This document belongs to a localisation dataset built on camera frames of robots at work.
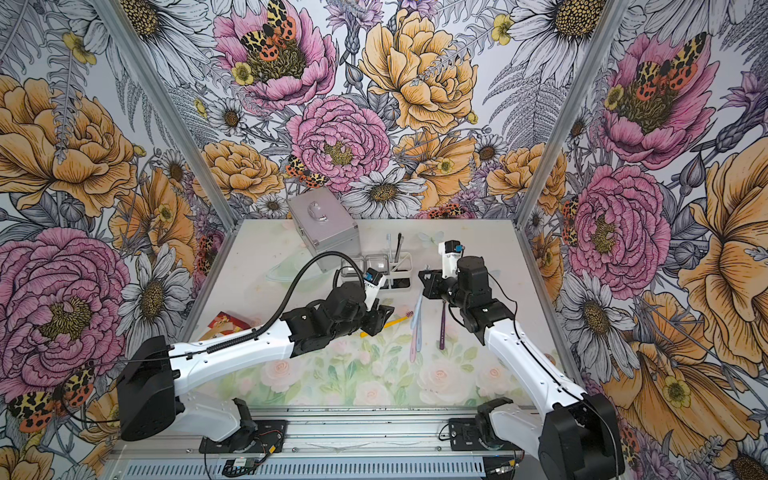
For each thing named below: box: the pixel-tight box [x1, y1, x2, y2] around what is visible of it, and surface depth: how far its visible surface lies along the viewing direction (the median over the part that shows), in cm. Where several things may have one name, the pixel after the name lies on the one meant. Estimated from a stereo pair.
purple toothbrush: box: [439, 301, 446, 350], surface depth 94 cm
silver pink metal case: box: [287, 186, 361, 273], surface depth 104 cm
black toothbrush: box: [394, 232, 404, 263], surface depth 97 cm
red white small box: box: [199, 311, 252, 342], surface depth 91 cm
